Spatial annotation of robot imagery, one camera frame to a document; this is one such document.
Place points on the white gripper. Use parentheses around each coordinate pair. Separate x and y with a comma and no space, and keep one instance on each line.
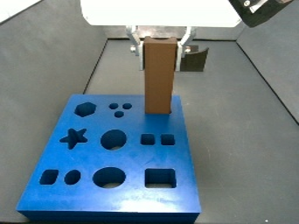
(201,13)

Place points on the brown arch block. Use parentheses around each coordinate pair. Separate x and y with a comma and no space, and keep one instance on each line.
(159,67)

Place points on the dark grey curved fixture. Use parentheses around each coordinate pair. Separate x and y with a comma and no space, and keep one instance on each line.
(193,59)

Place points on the blue shape-sorting board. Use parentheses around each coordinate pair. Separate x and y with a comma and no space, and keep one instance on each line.
(115,166)

